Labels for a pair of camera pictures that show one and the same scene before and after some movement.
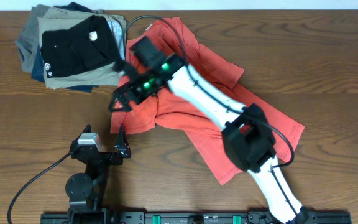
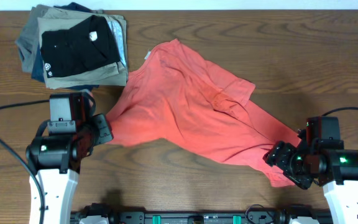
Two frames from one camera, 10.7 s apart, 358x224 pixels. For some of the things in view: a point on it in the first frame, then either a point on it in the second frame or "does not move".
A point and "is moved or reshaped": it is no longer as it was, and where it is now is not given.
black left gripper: [123, 148] to [105, 133]
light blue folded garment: [115, 27] does not move
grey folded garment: [27, 44] does not move
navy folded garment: [38, 73] does not move
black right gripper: [136, 92] to [278, 155]
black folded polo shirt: [89, 45] does not move
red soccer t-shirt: [166, 111] is moved or reshaped
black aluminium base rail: [269, 217] does not move
